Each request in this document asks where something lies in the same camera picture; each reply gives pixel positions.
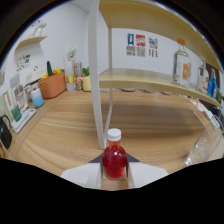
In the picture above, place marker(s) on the tall white tumbler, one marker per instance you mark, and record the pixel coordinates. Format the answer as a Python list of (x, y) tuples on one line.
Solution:
[(69, 76)]

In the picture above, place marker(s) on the small red liquid bottle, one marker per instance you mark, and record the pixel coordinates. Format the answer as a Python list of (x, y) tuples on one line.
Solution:
[(114, 160)]

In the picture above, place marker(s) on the red wall poster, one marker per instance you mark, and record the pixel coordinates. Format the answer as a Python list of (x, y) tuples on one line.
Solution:
[(140, 45)]

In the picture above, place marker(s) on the wooden wall shelf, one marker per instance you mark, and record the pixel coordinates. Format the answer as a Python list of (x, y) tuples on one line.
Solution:
[(31, 40)]

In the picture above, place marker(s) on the small clear bottle orange cap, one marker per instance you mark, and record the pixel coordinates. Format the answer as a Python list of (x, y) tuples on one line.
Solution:
[(181, 68)]

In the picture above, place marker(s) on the white kitchen scale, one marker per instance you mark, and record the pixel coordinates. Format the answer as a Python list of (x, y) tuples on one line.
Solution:
[(23, 120)]

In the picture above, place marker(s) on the green potted plant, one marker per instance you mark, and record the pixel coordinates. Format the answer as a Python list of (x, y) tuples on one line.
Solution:
[(86, 81)]

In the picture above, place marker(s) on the white figurine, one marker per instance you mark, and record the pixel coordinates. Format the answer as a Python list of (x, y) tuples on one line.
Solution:
[(38, 29)]

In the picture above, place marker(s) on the black kettle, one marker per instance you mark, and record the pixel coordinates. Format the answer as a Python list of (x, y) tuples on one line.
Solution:
[(5, 133)]

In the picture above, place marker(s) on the white-framed wooden two-tier shelf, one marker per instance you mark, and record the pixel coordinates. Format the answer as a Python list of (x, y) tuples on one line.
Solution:
[(96, 83)]

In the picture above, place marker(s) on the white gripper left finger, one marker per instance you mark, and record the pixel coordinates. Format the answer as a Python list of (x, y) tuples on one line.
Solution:
[(81, 173)]

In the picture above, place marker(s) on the silver metal tumbler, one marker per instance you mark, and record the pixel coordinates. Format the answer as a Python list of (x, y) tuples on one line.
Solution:
[(78, 76)]

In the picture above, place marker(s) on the orange basket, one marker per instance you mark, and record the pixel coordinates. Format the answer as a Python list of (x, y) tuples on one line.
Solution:
[(51, 86)]

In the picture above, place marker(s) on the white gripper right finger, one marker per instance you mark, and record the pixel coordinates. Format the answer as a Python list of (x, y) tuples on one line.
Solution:
[(146, 172)]

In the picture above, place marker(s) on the multicolour wall poster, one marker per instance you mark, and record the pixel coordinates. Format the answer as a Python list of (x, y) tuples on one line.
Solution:
[(153, 46)]

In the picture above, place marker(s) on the blue liquid bottle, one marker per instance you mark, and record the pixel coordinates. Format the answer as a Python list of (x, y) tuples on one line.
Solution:
[(212, 86)]

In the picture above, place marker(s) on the small wall stickers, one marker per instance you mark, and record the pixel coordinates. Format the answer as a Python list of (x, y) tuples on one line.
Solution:
[(23, 62)]

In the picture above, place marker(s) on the blue wall poster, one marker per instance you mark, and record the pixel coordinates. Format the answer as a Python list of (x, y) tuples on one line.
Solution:
[(130, 43)]

